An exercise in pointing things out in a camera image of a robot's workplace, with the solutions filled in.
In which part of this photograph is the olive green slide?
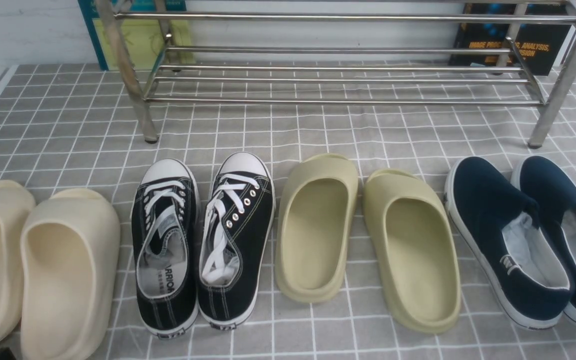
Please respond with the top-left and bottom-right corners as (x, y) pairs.
(362, 168), (461, 334)
(275, 153), (359, 303)

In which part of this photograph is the black canvas sneaker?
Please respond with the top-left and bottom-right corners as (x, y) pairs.
(197, 152), (275, 331)
(130, 158), (201, 339)

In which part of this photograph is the silver metal shoe rack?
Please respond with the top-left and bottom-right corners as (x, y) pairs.
(94, 0), (576, 150)

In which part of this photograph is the teal and yellow book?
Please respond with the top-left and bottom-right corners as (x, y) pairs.
(78, 0), (193, 71)

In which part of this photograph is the navy slip-on shoe left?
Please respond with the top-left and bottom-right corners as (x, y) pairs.
(444, 156), (574, 330)

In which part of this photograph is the navy slip-on shoe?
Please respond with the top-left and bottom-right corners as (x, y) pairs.
(510, 155), (576, 324)
(444, 156), (574, 330)

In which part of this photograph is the black image processing book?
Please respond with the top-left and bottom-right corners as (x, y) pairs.
(448, 2), (575, 76)

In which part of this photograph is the navy slip-on shoe right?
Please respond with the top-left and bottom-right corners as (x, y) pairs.
(510, 155), (576, 324)

